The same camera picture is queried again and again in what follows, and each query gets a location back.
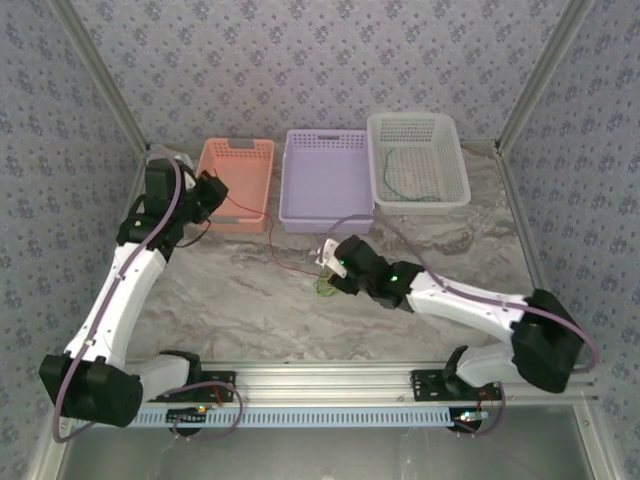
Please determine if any thin yellow green cable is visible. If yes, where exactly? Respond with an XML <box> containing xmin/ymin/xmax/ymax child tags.
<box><xmin>313</xmin><ymin>268</ymin><xmax>342</xmax><ymax>300</ymax></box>

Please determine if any thin red cable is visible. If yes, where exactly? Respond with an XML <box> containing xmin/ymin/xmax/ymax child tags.
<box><xmin>199</xmin><ymin>169</ymin><xmax>326</xmax><ymax>278</ymax></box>

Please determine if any pink plastic basket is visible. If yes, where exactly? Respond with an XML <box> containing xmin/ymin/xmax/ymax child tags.
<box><xmin>195</xmin><ymin>137</ymin><xmax>275</xmax><ymax>235</ymax></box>

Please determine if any purple plastic basket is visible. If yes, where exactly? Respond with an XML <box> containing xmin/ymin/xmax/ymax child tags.
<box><xmin>278</xmin><ymin>128</ymin><xmax>375</xmax><ymax>236</ymax></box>

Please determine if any white plastic basket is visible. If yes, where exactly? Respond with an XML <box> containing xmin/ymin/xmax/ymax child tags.
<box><xmin>366</xmin><ymin>112</ymin><xmax>473</xmax><ymax>216</ymax></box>

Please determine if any grey metal panel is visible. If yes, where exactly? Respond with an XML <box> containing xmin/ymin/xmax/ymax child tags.
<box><xmin>29</xmin><ymin>403</ymin><xmax>619</xmax><ymax>480</ymax></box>

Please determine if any black controller board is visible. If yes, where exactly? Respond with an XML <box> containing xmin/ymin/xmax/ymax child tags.
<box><xmin>451</xmin><ymin>408</ymin><xmax>492</xmax><ymax>434</ymax></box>
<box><xmin>166</xmin><ymin>405</ymin><xmax>209</xmax><ymax>426</ymax></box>

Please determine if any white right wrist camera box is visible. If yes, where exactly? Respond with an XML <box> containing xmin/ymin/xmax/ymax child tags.
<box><xmin>316</xmin><ymin>238</ymin><xmax>350</xmax><ymax>279</ymax></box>

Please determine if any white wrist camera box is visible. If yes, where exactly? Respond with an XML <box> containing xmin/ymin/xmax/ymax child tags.
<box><xmin>148</xmin><ymin>143</ymin><xmax>196</xmax><ymax>174</ymax></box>
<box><xmin>316</xmin><ymin>238</ymin><xmax>350</xmax><ymax>279</ymax></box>

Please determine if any aluminium table side rail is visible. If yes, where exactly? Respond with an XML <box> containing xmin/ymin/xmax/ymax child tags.
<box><xmin>110</xmin><ymin>147</ymin><xmax>151</xmax><ymax>246</ymax></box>
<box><xmin>493</xmin><ymin>142</ymin><xmax>546</xmax><ymax>299</ymax></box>

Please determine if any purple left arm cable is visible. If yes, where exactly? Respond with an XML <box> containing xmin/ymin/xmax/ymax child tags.
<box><xmin>52</xmin><ymin>157</ymin><xmax>245</xmax><ymax>444</ymax></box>

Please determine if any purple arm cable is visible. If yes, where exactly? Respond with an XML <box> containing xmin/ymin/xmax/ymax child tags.
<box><xmin>324</xmin><ymin>213</ymin><xmax>600</xmax><ymax>439</ymax></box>
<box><xmin>52</xmin><ymin>157</ymin><xmax>245</xmax><ymax>444</ymax></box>

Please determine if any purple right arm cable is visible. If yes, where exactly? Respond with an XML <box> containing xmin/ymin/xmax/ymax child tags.
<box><xmin>324</xmin><ymin>213</ymin><xmax>600</xmax><ymax>439</ymax></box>

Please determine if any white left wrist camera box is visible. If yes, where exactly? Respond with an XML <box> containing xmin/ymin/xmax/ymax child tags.
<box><xmin>148</xmin><ymin>143</ymin><xmax>196</xmax><ymax>174</ymax></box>

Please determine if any aluminium mounting rail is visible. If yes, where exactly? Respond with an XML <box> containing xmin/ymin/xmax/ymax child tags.
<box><xmin>54</xmin><ymin>362</ymin><xmax>599</xmax><ymax>404</ymax></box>

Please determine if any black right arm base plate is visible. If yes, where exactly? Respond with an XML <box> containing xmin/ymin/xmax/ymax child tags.
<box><xmin>410</xmin><ymin>368</ymin><xmax>504</xmax><ymax>403</ymax></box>

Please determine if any blue slotted cable duct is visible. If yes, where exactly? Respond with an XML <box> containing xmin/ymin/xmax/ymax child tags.
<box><xmin>134</xmin><ymin>405</ymin><xmax>451</xmax><ymax>429</ymax></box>

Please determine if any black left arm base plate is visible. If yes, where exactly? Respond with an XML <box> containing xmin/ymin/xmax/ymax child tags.
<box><xmin>149</xmin><ymin>370</ymin><xmax>237</xmax><ymax>404</ymax></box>

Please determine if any aluminium frame post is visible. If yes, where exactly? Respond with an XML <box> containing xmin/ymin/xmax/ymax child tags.
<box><xmin>493</xmin><ymin>0</ymin><xmax>596</xmax><ymax>151</ymax></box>
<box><xmin>49</xmin><ymin>0</ymin><xmax>152</xmax><ymax>157</ymax></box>

